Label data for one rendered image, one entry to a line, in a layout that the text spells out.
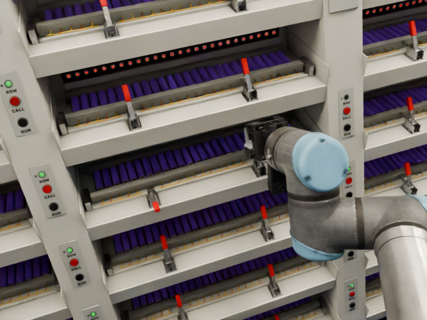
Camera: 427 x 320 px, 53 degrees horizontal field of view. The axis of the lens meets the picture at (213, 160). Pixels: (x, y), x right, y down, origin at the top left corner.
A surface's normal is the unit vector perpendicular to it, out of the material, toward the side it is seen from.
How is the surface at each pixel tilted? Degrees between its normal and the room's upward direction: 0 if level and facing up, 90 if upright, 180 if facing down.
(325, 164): 73
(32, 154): 90
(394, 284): 42
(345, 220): 48
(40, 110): 90
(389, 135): 18
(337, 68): 90
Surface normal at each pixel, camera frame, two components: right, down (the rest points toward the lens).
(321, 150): 0.23, 0.11
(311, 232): -0.39, 0.24
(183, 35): 0.31, 0.62
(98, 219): -0.07, -0.74
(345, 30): 0.28, 0.36
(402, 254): -0.46, -0.80
